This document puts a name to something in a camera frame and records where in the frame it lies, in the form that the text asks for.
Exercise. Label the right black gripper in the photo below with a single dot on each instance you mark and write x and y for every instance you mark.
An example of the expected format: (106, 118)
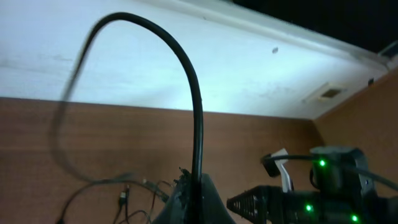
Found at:
(270, 204)

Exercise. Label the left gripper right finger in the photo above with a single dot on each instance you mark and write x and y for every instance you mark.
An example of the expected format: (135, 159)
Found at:
(212, 206)

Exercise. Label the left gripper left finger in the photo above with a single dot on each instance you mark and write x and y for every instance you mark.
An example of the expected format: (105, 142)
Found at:
(176, 208)

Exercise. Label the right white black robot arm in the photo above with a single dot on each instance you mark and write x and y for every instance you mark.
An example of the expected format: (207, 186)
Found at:
(344, 191)

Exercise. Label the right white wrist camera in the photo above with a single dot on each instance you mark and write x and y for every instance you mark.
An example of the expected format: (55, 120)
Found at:
(276, 168)

